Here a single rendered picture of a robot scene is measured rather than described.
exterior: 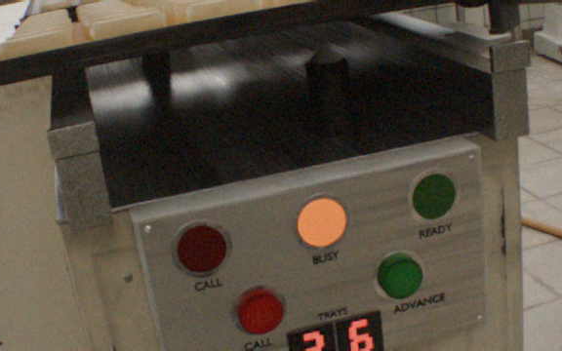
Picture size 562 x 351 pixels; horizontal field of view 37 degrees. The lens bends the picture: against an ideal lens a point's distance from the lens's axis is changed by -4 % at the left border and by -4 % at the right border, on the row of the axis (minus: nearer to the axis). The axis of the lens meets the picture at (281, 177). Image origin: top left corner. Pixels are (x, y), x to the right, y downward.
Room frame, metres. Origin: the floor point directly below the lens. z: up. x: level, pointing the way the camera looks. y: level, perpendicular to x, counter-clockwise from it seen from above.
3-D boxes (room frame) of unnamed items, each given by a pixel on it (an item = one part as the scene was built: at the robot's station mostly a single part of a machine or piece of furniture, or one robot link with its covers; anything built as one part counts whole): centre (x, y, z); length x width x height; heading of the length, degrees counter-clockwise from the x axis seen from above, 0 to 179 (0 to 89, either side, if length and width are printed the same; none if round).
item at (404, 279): (0.53, -0.07, 0.76); 0.03 x 0.02 x 0.03; 102
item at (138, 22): (0.55, 0.08, 0.95); 0.05 x 0.05 x 0.02
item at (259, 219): (0.54, -0.02, 0.77); 0.24 x 0.04 x 0.14; 102
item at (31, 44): (0.54, 0.15, 0.95); 0.05 x 0.05 x 0.02
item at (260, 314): (0.51, 0.03, 0.76); 0.03 x 0.02 x 0.03; 102
